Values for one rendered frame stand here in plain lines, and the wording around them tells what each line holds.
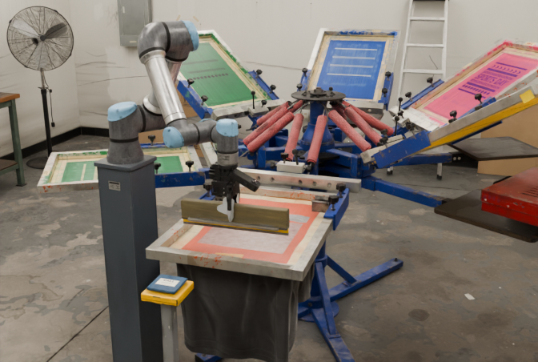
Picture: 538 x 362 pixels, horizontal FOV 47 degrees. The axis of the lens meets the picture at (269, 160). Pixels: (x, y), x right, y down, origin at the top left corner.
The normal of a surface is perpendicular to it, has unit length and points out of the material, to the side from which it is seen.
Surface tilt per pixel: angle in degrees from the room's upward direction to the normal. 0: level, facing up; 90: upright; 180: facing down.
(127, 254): 90
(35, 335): 0
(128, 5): 90
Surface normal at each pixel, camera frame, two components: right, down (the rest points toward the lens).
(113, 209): -0.43, 0.26
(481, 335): 0.00, -0.96
